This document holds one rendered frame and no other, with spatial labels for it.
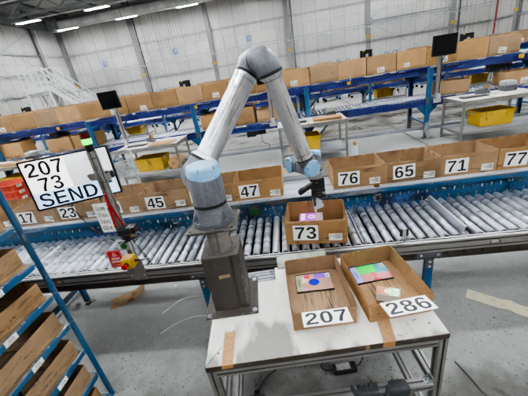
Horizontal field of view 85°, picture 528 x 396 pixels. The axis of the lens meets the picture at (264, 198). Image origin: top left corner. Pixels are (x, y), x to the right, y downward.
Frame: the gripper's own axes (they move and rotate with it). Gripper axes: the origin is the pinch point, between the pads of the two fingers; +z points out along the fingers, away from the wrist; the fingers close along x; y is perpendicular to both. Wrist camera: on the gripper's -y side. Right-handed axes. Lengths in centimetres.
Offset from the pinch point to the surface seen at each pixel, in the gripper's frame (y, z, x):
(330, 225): 8.5, 11.3, -1.0
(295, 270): -15.4, 24.3, -27.0
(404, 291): 35, 28, -47
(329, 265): 3.5, 23.5, -25.8
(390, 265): 36, 26, -28
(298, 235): -11.4, 16.7, 1.6
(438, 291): 93, 96, 36
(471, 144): 135, -11, 78
